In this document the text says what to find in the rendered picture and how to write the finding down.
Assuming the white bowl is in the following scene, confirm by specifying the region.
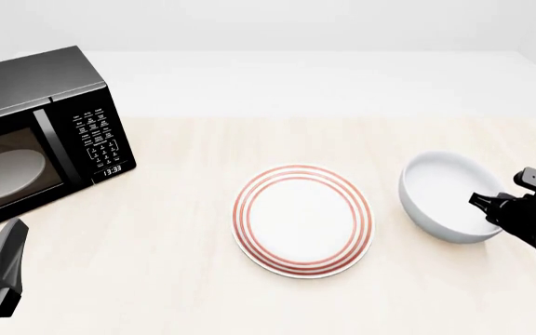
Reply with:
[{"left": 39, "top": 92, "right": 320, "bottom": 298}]
[{"left": 398, "top": 151, "right": 507, "bottom": 245}]

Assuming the white microwave turntable plate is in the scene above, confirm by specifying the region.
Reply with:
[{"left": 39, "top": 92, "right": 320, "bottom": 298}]
[{"left": 0, "top": 148, "right": 47, "bottom": 202}]

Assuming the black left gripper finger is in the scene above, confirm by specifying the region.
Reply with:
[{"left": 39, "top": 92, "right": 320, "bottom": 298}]
[{"left": 0, "top": 218, "right": 31, "bottom": 291}]

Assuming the white plate with red rings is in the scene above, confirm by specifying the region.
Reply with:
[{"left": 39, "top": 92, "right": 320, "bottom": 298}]
[{"left": 231, "top": 164, "right": 376, "bottom": 279}]

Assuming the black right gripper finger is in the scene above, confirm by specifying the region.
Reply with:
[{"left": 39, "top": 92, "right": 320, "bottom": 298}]
[{"left": 468, "top": 191, "right": 507, "bottom": 215}]

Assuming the black microwave oven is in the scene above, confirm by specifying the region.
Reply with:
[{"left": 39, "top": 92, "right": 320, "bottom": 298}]
[{"left": 0, "top": 45, "right": 138, "bottom": 236}]

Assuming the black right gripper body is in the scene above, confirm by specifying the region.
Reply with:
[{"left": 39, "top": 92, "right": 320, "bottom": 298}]
[{"left": 485, "top": 194, "right": 536, "bottom": 246}]

